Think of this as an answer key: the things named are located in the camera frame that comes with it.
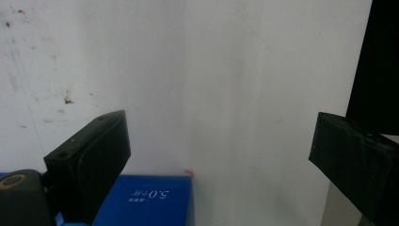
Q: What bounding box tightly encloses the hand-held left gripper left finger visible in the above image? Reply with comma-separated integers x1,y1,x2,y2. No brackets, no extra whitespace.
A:
42,109,132,226

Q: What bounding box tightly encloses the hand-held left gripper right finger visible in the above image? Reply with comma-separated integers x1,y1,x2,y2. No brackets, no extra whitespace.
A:
308,111,399,226

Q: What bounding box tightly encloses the blue cardboard box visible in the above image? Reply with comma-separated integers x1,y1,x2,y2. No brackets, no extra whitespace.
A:
55,173,196,226

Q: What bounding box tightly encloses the white paper mat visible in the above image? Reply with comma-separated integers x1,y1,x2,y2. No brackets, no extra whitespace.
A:
0,0,375,226

